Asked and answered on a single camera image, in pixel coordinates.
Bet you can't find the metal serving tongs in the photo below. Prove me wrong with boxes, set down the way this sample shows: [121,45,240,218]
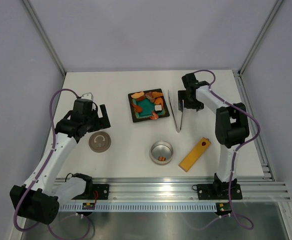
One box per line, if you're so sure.
[167,90,184,133]

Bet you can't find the small brown meat piece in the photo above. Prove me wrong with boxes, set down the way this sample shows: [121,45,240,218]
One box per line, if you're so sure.
[158,156,166,161]

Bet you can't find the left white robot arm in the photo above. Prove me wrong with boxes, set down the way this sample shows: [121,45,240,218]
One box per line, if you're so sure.
[10,98,111,225]

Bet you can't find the round metal lunch tin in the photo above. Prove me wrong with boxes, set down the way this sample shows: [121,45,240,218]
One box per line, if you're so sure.
[149,141,174,166]

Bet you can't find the round grey tin lid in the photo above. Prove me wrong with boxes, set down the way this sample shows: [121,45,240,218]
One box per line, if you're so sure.
[88,131,111,153]

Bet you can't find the white tofu cube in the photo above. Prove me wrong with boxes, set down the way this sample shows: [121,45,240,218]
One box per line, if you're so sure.
[154,104,162,112]

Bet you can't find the fried chicken piece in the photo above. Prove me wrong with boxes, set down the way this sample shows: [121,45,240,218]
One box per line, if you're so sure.
[152,91,163,99]

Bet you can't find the orange toy shrimp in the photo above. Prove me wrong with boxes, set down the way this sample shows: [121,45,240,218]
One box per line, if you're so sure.
[149,111,159,120]

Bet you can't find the black square plate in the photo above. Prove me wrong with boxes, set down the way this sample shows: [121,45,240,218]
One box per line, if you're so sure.
[128,88,170,123]

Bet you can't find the red crab claw food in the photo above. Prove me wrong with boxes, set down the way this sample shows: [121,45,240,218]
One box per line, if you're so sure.
[132,104,143,113]

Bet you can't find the orange flat food slice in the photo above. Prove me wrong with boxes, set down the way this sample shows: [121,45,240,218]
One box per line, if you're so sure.
[131,91,144,99]

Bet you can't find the yellow wooden block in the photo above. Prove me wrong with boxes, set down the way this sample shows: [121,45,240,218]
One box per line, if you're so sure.
[178,137,211,173]

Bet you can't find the right aluminium frame post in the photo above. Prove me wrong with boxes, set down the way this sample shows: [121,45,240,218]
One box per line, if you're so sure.
[238,0,285,77]

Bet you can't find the aluminium frame post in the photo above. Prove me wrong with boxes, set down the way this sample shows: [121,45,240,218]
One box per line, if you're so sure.
[20,0,67,78]
[238,0,285,77]

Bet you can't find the slotted white cable duct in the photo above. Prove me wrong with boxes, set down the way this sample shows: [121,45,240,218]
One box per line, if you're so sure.
[59,202,217,213]

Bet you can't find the left aluminium frame post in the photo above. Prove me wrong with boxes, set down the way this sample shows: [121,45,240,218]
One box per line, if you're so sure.
[20,0,67,78]

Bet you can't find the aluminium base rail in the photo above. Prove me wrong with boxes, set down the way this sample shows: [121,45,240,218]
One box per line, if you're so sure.
[23,176,291,202]

